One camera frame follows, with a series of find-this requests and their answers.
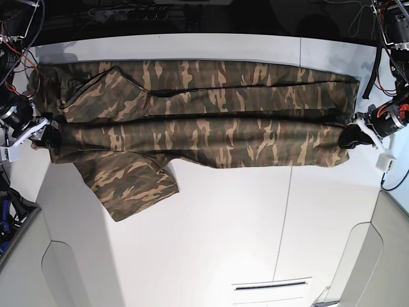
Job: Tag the grey chair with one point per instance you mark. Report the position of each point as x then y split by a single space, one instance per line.
47 266
373 270

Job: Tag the grey right chair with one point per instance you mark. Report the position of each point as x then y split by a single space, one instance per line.
373 270

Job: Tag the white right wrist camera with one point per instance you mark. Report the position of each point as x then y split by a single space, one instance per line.
10 154

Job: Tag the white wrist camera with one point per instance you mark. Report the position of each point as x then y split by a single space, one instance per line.
10 154
384 162

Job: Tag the blue and black clutter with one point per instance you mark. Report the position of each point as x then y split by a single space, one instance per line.
16 214

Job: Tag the grey left chair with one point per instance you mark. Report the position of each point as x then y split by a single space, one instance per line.
47 266

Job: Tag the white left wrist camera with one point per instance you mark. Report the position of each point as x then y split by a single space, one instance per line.
384 162

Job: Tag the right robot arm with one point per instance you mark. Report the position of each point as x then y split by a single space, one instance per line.
14 49

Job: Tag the camouflage T-shirt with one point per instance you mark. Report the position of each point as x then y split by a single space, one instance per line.
122 122

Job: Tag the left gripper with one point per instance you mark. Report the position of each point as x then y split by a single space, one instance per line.
377 123

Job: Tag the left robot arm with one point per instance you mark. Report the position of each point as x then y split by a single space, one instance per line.
392 21

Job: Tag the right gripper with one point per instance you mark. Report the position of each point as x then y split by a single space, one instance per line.
41 130

